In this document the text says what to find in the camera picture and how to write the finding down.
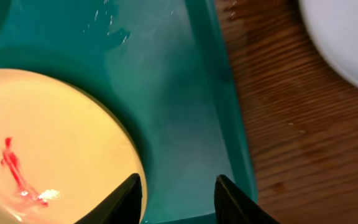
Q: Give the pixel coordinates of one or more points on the teal plastic serving tray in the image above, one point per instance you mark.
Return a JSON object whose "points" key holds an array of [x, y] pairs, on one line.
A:
{"points": [[161, 66]]}

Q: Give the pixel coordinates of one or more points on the yellow-green plate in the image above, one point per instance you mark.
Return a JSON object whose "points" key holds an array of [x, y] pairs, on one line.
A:
{"points": [[61, 153]]}

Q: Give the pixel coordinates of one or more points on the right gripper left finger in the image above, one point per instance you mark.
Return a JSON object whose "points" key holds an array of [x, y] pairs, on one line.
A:
{"points": [[122, 206]]}

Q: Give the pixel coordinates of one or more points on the light blue plate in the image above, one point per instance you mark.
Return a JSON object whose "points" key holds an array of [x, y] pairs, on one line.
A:
{"points": [[333, 28]]}

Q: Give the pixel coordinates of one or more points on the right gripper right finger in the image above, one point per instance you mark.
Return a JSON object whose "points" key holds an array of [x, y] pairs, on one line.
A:
{"points": [[233, 206]]}

